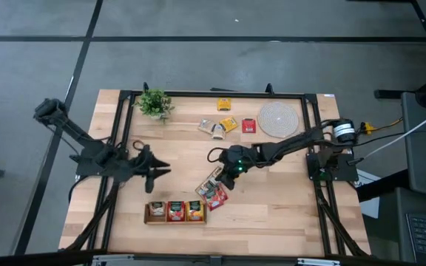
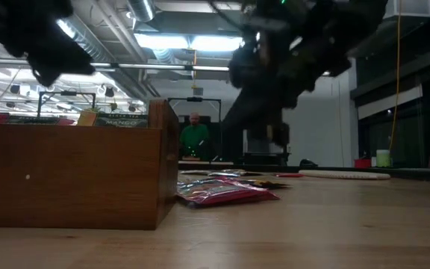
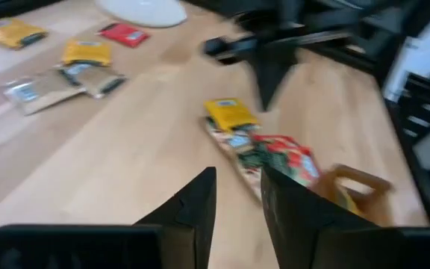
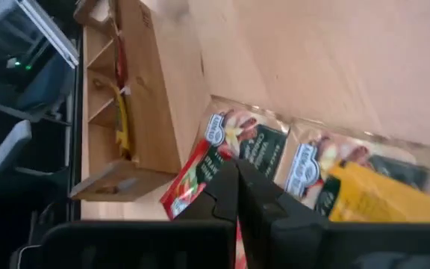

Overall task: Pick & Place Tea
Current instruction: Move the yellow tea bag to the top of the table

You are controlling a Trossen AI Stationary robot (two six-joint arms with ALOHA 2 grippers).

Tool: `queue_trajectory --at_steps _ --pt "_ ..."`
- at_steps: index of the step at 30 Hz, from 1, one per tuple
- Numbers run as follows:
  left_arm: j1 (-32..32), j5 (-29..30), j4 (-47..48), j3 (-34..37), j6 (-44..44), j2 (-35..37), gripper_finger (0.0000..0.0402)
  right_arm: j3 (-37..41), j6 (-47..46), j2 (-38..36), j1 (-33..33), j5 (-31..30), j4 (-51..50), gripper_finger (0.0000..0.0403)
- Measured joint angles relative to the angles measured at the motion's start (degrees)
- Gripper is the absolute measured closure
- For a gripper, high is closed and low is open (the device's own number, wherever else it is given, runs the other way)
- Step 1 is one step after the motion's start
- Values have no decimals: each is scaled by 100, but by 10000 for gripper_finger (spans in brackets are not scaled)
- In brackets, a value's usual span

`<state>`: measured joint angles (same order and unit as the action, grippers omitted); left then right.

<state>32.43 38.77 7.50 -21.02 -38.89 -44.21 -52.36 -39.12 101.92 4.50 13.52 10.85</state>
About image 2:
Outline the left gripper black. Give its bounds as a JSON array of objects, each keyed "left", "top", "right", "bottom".
[{"left": 1, "top": 0, "right": 96, "bottom": 87}]

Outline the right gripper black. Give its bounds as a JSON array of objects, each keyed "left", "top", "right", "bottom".
[{"left": 221, "top": 59, "right": 313, "bottom": 147}]

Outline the wooden tea organizer box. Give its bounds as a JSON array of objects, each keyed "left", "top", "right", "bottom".
[{"left": 0, "top": 99, "right": 181, "bottom": 230}]

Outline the black low table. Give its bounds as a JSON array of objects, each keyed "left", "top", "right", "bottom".
[{"left": 243, "top": 151, "right": 291, "bottom": 167}]

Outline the person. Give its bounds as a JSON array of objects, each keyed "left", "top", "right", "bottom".
[{"left": 179, "top": 112, "right": 211, "bottom": 161}]

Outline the long ceiling light bar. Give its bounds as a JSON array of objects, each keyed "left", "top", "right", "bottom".
[{"left": 90, "top": 61, "right": 231, "bottom": 72}]

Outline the round woven white mat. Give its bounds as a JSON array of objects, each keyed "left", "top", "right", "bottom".
[{"left": 299, "top": 170, "right": 391, "bottom": 181}]

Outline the pale green cup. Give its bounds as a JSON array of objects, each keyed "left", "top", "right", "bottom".
[{"left": 376, "top": 149, "right": 391, "bottom": 168}]

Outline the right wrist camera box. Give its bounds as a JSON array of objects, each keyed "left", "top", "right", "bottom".
[{"left": 228, "top": 44, "right": 272, "bottom": 90}]

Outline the silver round air duct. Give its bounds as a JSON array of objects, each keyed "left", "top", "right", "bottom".
[{"left": 127, "top": 0, "right": 156, "bottom": 22}]

